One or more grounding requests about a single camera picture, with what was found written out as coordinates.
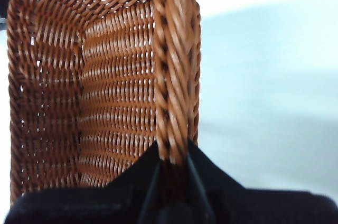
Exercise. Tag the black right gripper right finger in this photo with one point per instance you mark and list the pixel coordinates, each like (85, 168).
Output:
(251, 208)

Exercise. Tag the brown wicker basket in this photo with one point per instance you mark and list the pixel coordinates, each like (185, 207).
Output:
(105, 76)

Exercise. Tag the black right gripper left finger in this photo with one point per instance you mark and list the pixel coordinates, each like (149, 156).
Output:
(92, 205)

